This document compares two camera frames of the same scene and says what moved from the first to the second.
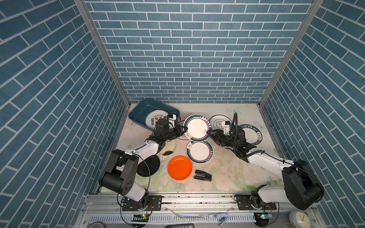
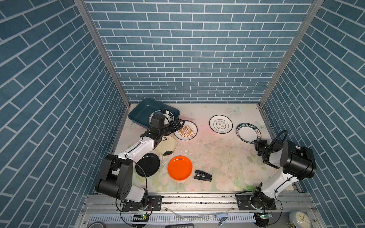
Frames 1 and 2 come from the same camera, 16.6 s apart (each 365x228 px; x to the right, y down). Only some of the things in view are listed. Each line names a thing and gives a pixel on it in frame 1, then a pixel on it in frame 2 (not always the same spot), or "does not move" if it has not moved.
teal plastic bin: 138,115 does not move
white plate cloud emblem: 216,122 does not move
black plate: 153,163 does not move
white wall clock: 301,219 does not move
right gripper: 218,134 to 259,144
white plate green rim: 199,152 to 168,116
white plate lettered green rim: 253,135 does not move
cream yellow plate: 170,145 does not move
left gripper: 177,131 to 178,127
